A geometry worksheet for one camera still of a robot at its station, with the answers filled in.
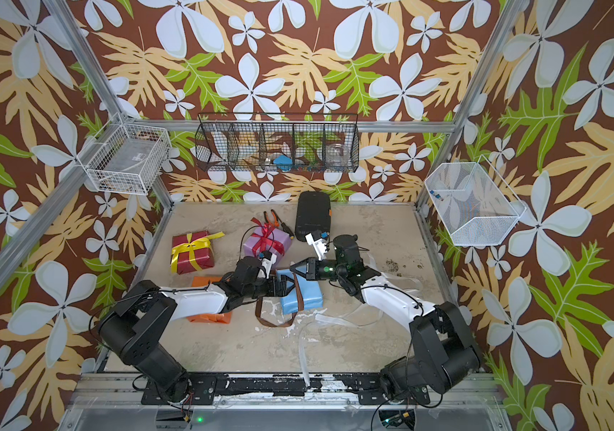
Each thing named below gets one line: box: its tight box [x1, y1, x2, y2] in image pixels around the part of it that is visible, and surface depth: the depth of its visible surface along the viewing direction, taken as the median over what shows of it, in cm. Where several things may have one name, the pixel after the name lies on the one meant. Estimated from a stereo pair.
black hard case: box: [294, 190, 332, 243], surface depth 117 cm
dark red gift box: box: [171, 230, 215, 275], surface depth 97 cm
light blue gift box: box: [276, 269, 324, 316], surface depth 86 cm
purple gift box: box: [243, 226, 292, 267], surface depth 100 cm
